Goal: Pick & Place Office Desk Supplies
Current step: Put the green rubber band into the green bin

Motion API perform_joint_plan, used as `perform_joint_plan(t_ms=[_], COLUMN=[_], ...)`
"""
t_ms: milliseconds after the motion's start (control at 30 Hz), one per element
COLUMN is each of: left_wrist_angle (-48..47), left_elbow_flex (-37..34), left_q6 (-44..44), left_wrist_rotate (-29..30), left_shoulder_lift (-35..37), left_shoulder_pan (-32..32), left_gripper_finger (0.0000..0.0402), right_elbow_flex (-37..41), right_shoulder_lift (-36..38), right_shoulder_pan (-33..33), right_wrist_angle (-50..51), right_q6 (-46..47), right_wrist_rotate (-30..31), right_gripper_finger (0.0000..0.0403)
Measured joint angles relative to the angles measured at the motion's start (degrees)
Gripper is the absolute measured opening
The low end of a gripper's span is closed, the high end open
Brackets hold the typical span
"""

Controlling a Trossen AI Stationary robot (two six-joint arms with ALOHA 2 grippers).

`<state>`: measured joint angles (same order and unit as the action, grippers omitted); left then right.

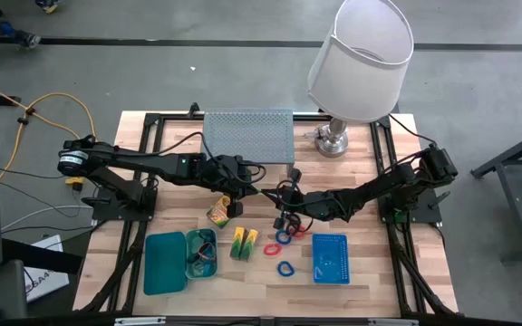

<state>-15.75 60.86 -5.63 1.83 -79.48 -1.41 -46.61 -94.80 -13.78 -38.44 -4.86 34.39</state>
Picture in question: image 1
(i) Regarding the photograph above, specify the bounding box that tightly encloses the large yellow green crayon box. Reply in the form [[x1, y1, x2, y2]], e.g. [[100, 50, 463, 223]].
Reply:
[[206, 195, 234, 229]]

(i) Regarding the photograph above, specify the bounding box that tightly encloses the silver metal bracket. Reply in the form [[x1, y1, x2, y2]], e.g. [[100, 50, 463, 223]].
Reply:
[[367, 318, 421, 326], [113, 316, 168, 326]]

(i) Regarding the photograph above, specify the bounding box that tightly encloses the black flat bar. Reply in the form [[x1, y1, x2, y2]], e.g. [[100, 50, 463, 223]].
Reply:
[[0, 237, 84, 275]]

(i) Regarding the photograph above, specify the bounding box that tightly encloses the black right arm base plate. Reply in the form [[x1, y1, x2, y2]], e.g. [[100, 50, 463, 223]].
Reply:
[[376, 187, 444, 225]]

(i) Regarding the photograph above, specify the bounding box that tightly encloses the black aluminium table frame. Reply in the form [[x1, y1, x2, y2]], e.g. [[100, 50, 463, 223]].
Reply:
[[72, 102, 459, 318]]

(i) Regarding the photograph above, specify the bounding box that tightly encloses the white printed cardboard box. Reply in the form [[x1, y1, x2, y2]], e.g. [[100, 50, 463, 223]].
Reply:
[[23, 234, 71, 303]]

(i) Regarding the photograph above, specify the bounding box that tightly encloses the silver table lamp white shade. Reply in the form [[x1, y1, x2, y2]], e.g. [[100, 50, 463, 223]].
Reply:
[[306, 0, 415, 158]]

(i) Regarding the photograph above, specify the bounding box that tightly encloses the person's leg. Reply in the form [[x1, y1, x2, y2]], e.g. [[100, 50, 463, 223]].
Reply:
[[0, 0, 43, 49]]

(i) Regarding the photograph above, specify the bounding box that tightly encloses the teal flat tray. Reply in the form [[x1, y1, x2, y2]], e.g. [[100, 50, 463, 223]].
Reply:
[[143, 231, 188, 296]]

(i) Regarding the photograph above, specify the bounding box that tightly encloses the black metal stand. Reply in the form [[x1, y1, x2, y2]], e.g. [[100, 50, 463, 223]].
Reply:
[[470, 124, 522, 264]]

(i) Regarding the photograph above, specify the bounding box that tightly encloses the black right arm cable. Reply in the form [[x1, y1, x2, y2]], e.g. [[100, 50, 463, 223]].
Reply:
[[386, 114, 438, 148]]

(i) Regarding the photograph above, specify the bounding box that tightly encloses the grey perforated metal shelf riser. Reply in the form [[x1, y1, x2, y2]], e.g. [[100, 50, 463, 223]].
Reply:
[[198, 108, 296, 178]]

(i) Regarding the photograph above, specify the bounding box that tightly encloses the white floor cable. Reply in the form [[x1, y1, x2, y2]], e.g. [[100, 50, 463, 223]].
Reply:
[[0, 204, 95, 232]]

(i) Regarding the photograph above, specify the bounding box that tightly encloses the teal plastic storage bin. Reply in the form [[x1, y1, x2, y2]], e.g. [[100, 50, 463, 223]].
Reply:
[[184, 227, 219, 280]]

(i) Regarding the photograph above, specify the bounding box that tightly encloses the yellow extension cable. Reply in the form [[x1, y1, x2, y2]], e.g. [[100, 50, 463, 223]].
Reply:
[[0, 75, 107, 191]]

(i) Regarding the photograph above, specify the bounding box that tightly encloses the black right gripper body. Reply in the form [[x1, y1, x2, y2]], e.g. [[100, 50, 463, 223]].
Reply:
[[278, 189, 321, 223]]

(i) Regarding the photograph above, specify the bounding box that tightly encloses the person's foot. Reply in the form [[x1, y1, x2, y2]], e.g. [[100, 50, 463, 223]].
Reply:
[[34, 0, 63, 14]]

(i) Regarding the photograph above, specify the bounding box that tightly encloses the blue plastic mesh basket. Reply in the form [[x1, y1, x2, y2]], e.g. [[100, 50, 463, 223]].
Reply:
[[311, 233, 351, 286]]

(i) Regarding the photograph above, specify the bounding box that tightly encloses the orange elastic band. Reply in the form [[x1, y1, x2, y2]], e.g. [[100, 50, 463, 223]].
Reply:
[[196, 243, 218, 263]]

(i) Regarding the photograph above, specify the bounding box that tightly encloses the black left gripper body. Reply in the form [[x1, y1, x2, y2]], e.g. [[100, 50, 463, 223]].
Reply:
[[213, 154, 262, 203]]

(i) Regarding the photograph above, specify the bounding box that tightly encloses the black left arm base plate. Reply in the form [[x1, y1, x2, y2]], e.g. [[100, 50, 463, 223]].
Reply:
[[91, 185, 158, 223]]

